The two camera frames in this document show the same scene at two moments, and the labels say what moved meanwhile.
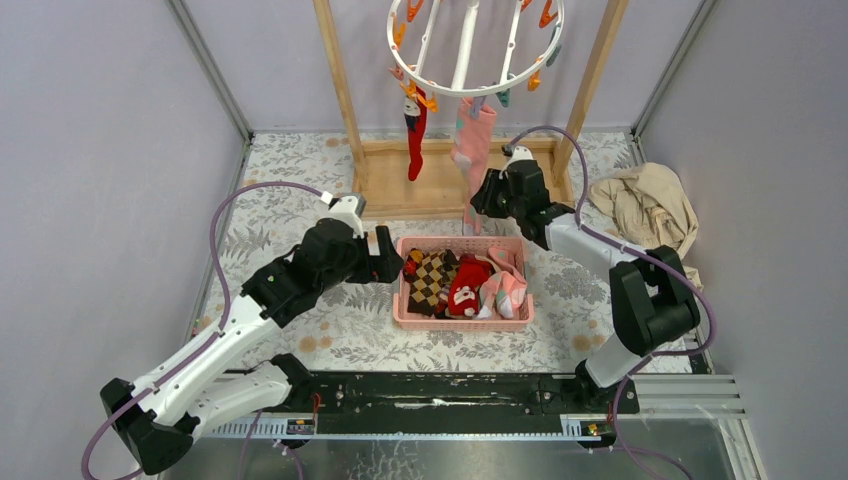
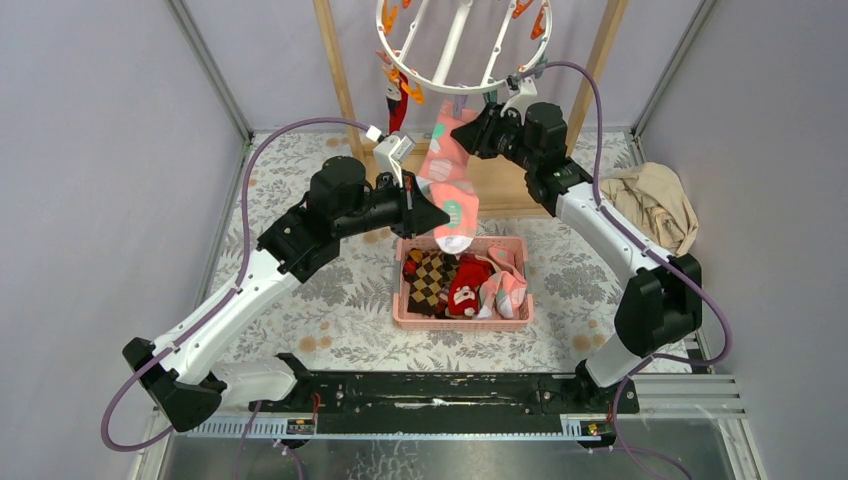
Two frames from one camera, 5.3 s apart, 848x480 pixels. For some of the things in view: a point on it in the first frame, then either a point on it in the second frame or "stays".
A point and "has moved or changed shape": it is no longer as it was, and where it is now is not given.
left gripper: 379,269 → 415,213
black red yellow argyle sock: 413,259 stays
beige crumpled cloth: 648,205 stays
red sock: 415,116 → 396,101
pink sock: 470,155 has moved or changed shape
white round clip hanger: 506,71 → 446,59
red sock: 466,280 stays
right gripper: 483,200 → 477,135
